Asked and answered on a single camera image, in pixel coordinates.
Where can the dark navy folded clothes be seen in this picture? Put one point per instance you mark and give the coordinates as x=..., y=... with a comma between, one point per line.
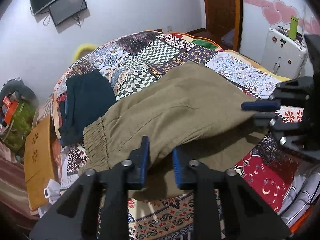
x=85, y=100

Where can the pink heart wall decoration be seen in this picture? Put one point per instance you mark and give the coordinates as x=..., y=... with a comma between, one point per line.
x=271, y=12

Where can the yellow fluffy cushion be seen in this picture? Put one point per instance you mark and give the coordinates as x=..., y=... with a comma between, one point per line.
x=83, y=50

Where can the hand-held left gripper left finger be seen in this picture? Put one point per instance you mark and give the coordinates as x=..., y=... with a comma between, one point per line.
x=145, y=160

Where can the khaki pants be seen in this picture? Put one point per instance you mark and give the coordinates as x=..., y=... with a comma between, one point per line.
x=175, y=100

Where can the patchwork printed blanket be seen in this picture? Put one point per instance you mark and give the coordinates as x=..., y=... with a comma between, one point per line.
x=155, y=52

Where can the green bottle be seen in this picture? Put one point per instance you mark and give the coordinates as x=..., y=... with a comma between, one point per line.
x=293, y=27

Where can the white striped cloth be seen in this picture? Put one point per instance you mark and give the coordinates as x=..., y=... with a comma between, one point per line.
x=302, y=197

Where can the orange box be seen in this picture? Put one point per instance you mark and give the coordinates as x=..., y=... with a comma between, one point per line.
x=11, y=110

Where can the brown wooden door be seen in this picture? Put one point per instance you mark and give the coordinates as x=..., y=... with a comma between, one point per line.
x=220, y=7

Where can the white suitcase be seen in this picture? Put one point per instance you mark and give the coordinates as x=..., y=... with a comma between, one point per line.
x=285, y=52

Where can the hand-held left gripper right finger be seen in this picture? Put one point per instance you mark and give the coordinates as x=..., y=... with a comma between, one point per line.
x=176, y=167

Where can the black flat monitor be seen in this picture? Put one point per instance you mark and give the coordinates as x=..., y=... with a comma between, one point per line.
x=67, y=7

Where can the grey cloth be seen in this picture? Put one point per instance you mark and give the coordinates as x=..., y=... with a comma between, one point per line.
x=25, y=92

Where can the green patterned bag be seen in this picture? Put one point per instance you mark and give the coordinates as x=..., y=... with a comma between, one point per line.
x=21, y=122

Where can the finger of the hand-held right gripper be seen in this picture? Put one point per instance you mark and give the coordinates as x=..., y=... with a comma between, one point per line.
x=265, y=120
x=260, y=105

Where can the white plastic bag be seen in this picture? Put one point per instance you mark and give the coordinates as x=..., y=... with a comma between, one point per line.
x=53, y=192

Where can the white wall socket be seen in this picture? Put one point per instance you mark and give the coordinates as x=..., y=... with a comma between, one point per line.
x=169, y=28

